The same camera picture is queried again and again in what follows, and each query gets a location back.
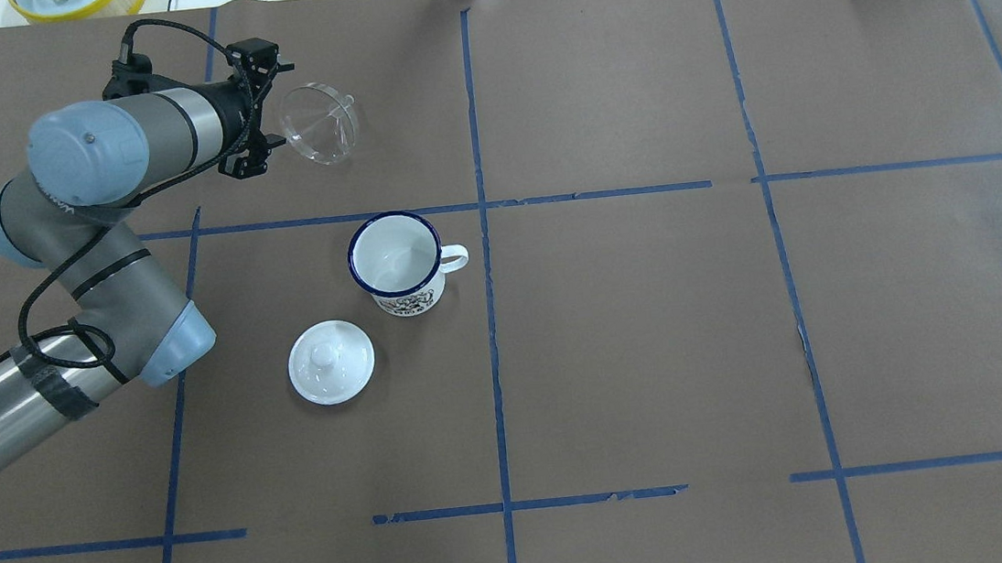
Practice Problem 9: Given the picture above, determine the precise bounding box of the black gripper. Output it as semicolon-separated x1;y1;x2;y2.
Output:
215;38;296;180

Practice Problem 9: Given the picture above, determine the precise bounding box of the clear plastic funnel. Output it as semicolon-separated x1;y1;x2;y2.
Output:
275;81;361;167

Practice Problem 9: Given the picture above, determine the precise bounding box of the white mug lid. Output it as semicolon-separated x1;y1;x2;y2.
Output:
286;319;377;406

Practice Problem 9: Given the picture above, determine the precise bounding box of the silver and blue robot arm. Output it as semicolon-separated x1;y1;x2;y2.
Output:
0;38;293;472

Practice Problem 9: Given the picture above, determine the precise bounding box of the yellow tape roll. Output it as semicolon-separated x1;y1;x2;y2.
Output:
7;0;145;25

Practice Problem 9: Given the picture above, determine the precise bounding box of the white enamel mug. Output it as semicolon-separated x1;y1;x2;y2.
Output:
347;211;470;318

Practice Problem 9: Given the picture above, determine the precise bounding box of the brown paper table cover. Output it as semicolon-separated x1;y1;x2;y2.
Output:
0;0;1002;563

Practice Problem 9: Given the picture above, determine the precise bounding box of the black camera cable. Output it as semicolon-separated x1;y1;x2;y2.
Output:
0;10;279;376

